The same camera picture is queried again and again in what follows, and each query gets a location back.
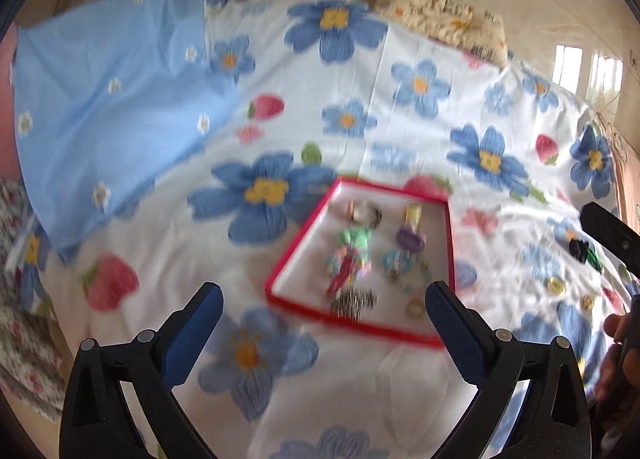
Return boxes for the pastel beaded bracelet with charm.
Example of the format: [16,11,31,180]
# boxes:
[403,257,435,319]

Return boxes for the purple hair tie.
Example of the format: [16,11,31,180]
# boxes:
[395,226,428,255]

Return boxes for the yellow translucent hair claw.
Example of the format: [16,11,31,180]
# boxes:
[404,203,423,231]

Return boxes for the teal hair tie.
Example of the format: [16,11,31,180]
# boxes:
[382,249,416,281]

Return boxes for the silver metal chain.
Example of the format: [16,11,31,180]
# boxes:
[328,288,380,323]

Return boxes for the red jewelry box tray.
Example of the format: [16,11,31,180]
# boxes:
[265,177,456,349]

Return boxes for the pink hair clips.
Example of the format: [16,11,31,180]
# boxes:
[326,245,357,297]

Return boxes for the green bow hair tie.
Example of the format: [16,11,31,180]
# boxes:
[336,226,374,252]

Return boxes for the brown leather wristwatch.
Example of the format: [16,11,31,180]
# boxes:
[347,199,383,231]

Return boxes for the right hand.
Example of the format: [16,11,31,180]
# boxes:
[594,314,640,401]

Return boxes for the black velvet scrunchie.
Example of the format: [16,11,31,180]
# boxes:
[568,239,590,264]

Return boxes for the floral quilt blanket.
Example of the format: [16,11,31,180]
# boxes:
[0,178,74,422]

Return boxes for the white floral bed sheet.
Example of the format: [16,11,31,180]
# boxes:
[8,0,636,458]

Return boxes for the cream patterned pillow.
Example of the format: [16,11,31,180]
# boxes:
[373,0,509,68]

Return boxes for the light blue daisy pillow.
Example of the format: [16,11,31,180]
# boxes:
[11,0,239,255]

